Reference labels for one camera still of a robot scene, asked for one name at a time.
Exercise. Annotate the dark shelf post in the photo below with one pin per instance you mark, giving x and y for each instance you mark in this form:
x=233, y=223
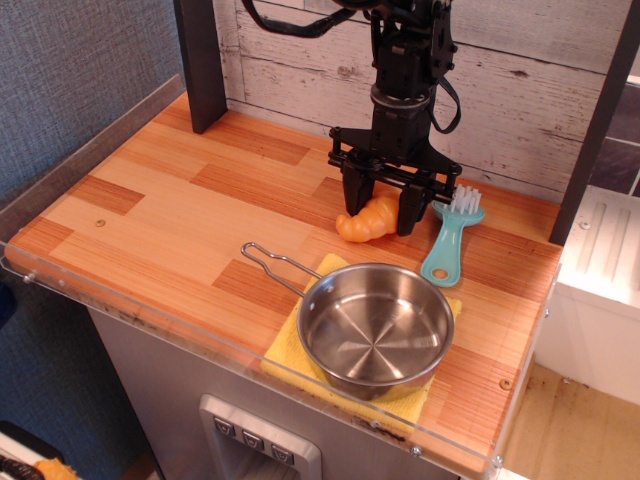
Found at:
x=202, y=62
x=611, y=92

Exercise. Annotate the grey toy fridge dispenser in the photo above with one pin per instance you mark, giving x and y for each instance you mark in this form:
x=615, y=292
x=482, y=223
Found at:
x=245, y=446

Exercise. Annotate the dark right shelf post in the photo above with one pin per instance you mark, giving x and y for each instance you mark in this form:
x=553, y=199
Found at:
x=611, y=92

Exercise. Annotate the dark left shelf post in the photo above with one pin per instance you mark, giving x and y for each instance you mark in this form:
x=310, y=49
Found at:
x=202, y=62

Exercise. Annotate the orange plastic crescent roll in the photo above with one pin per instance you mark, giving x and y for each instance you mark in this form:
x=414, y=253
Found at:
x=378, y=218

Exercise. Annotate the small stainless steel pan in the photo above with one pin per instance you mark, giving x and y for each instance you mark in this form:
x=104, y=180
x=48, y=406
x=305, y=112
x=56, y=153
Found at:
x=368, y=328

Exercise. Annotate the teal brush white bristles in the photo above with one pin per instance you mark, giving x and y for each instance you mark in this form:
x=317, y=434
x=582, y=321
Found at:
x=442, y=266

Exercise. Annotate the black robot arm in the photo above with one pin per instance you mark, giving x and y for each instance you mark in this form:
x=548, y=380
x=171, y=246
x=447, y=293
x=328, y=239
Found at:
x=412, y=53

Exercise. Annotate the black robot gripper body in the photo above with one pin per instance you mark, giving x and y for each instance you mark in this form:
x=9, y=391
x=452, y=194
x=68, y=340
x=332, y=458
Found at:
x=399, y=141

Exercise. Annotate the yellow cloth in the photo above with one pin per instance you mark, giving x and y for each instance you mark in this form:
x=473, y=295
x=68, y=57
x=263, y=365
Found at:
x=285, y=360

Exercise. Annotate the clear acrylic guard panel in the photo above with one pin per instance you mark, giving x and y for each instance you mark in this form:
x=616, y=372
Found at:
x=171, y=342

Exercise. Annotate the orange black object bottom left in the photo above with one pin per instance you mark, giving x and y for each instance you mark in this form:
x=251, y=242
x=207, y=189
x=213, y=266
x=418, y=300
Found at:
x=46, y=469

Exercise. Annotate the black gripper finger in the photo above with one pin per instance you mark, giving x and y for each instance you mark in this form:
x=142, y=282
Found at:
x=357, y=180
x=413, y=202

